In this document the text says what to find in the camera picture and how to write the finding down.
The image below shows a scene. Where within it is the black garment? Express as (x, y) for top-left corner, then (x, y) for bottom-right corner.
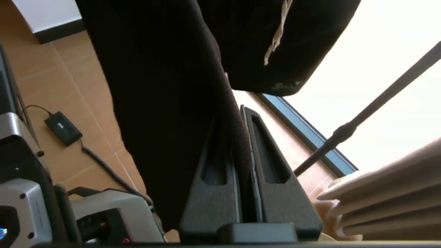
(198, 0), (362, 97)

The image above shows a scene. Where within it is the black power adapter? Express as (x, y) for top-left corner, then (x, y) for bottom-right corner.
(43, 110), (83, 147)

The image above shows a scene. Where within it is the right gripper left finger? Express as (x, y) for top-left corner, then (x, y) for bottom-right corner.
(178, 116), (243, 242)

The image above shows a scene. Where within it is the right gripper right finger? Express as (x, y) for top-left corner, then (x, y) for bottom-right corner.
(240, 105), (323, 242)

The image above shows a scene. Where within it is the heap of clothes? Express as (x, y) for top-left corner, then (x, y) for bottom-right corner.
(74, 0), (254, 232)

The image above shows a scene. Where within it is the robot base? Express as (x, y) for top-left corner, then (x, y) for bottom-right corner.
(0, 44), (166, 245)

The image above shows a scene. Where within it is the black clothes rack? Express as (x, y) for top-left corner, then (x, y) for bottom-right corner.
(292, 41), (441, 178)

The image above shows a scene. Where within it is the brown curtain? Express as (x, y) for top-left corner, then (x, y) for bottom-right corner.
(314, 137), (441, 242)

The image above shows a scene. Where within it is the black cable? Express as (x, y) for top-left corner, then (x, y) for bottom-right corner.
(79, 139), (154, 207)

